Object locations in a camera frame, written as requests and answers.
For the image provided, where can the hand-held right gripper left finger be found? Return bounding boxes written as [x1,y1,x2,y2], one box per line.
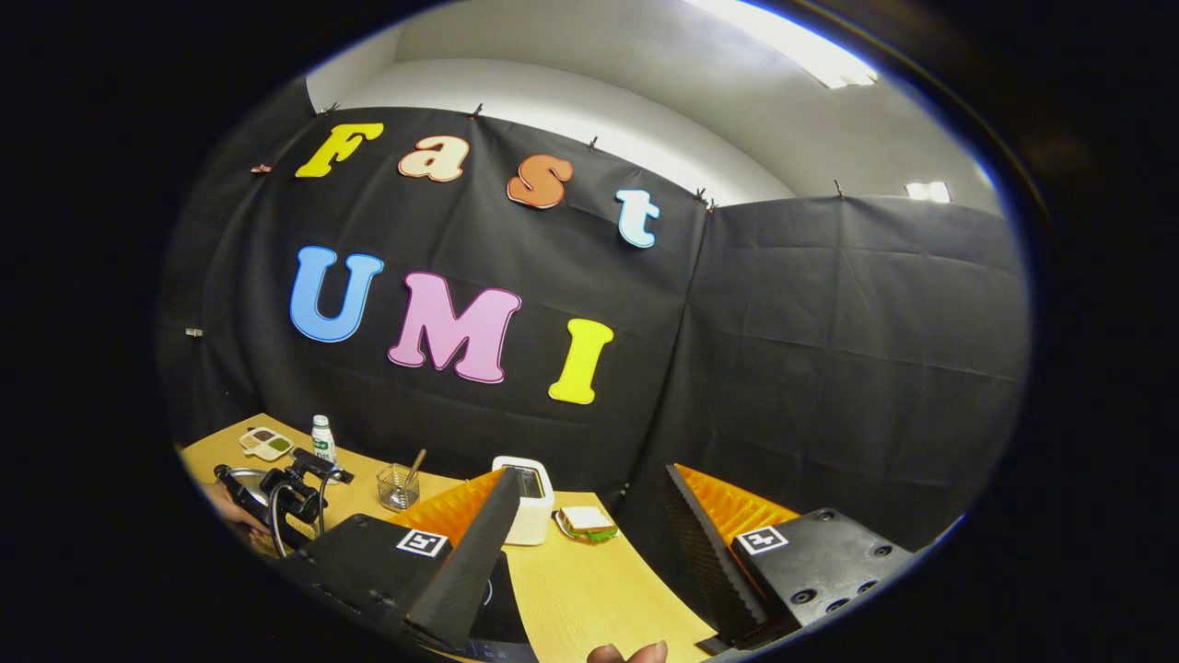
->
[276,467,523,653]

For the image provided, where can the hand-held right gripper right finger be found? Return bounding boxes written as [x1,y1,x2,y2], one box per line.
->
[663,463,913,650]

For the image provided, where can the steel pot with black handle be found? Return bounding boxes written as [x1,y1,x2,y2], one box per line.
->
[214,463,323,544]

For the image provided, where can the black induction cooktop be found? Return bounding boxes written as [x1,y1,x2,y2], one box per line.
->
[468,552,540,663]

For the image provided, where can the white divided seasoning dish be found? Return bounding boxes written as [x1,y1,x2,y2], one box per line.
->
[238,426,296,462]

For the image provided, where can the white toaster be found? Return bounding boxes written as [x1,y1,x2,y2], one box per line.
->
[491,456,555,546]

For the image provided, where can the sandwich with lettuce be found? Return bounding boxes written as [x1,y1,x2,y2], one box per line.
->
[555,506,619,543]

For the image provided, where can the long ceiling light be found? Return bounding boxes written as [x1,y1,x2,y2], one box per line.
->
[686,0,881,90]

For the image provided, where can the wire mesh utensil holder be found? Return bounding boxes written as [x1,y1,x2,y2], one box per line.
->
[376,463,421,512]

